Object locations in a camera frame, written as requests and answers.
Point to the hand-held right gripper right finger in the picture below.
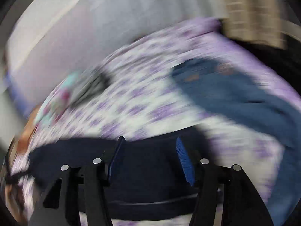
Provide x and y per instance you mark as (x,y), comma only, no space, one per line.
(185,162)

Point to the blue denim pants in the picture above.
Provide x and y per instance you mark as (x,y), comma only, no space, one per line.
(225,94)

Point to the purple floral bed sheet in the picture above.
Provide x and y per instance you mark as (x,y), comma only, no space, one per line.
(141,98)

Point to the beige woven basket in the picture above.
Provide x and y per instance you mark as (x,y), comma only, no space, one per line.
(251,11)

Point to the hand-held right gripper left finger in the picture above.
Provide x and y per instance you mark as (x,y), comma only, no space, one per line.
(115,160)

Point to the dark navy pants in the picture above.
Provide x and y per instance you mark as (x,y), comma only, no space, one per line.
(150,169)

